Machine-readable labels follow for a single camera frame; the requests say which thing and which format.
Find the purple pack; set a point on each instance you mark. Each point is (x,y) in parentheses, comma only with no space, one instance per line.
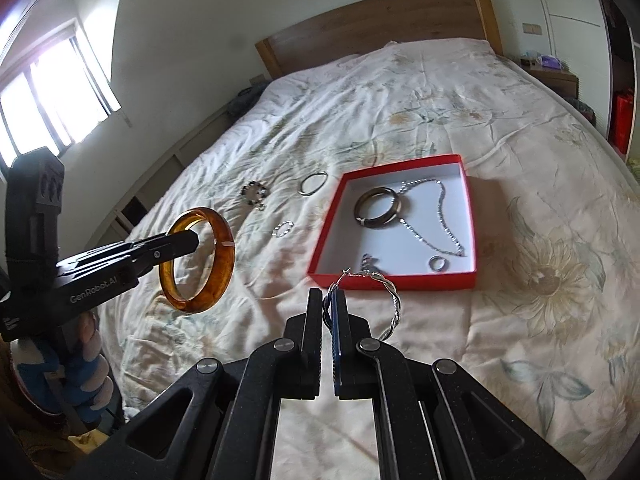
(552,62)

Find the red shallow cardboard box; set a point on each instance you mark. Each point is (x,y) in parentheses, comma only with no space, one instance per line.
(340,250)

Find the twisted silver hoop earring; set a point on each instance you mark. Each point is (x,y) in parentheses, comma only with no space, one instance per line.
(397,305)
(276,232)

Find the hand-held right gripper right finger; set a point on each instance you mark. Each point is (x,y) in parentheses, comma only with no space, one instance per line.
(340,340)

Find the person's left hand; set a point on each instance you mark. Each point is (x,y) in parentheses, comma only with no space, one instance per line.
(85,375)

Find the red bag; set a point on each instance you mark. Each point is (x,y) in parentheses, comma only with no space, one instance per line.
(622,120)

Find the low white cabinet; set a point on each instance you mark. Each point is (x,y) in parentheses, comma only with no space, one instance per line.
(160,170)

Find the white wardrobe doors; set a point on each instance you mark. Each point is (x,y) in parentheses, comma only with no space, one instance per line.
(570,10)

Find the dark brown bangle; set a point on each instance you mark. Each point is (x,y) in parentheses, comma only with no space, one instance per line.
(380,223)

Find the thin silver bangle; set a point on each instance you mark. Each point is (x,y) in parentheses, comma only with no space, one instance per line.
(300,186)

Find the small silver wristwatch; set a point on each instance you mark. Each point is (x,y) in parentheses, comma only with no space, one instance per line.
(366,260)

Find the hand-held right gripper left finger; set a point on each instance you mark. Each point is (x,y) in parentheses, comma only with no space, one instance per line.
(312,350)

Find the amber translucent bangle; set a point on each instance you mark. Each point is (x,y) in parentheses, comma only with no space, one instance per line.
(222,260)

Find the wooden nightstand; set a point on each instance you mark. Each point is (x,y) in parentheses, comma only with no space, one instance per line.
(555,80)

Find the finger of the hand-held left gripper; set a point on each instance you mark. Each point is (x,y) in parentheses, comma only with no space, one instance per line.
(185,242)
(140,266)

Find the wall socket plate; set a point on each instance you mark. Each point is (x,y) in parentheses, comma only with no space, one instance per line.
(257,80)

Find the wall switch plate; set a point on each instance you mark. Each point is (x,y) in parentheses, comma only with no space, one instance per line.
(531,28)

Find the bright window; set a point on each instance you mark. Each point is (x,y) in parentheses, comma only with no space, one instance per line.
(50,90)

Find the wooden bed headboard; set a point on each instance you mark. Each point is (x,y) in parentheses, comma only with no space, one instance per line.
(375,30)

